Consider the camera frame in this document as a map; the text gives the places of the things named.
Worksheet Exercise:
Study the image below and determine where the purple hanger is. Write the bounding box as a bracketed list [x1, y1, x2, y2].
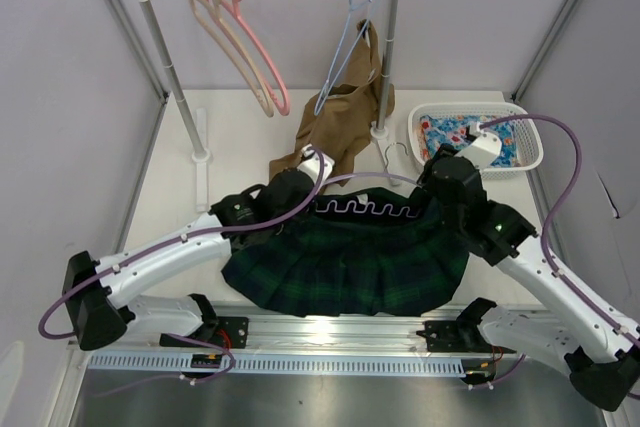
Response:
[312, 142, 426, 221]

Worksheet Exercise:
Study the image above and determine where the green plaid skirt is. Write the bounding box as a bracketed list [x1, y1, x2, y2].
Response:
[221, 187, 469, 317]

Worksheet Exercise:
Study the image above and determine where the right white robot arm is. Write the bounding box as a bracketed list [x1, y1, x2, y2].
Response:
[418, 145, 639, 412]

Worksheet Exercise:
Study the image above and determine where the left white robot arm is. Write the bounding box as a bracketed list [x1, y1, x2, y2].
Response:
[63, 167, 330, 351]

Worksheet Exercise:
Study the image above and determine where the tan brown skirt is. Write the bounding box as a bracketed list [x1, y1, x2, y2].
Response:
[269, 24, 383, 177]

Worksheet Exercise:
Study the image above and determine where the pink hanger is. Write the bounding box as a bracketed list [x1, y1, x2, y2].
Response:
[223, 0, 291, 116]

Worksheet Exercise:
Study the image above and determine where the beige hanger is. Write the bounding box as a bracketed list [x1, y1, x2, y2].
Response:
[188, 0, 275, 118]

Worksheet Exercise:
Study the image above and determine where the blue floral cloth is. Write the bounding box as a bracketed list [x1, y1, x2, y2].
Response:
[420, 115, 519, 167]

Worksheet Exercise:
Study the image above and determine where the white plastic basket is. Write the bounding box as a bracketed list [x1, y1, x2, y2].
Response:
[408, 102, 544, 180]

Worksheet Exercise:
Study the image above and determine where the white clothes rack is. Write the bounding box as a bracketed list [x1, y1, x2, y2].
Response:
[137, 0, 399, 212]

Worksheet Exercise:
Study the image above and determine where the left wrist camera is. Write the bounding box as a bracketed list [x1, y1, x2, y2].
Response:
[296, 144, 335, 185]

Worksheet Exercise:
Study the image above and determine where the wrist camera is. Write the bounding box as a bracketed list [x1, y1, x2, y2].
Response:
[456, 122, 502, 170]
[296, 144, 335, 185]

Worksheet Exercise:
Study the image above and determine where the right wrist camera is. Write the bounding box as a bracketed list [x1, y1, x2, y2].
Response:
[456, 122, 502, 170]

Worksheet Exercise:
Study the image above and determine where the blue wire hanger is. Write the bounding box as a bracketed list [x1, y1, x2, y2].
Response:
[313, 0, 380, 116]

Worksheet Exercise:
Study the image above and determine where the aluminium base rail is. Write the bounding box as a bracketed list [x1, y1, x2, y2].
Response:
[67, 302, 613, 361]

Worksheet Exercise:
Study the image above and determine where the white slotted cable duct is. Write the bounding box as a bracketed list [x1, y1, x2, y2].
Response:
[88, 351, 466, 378]

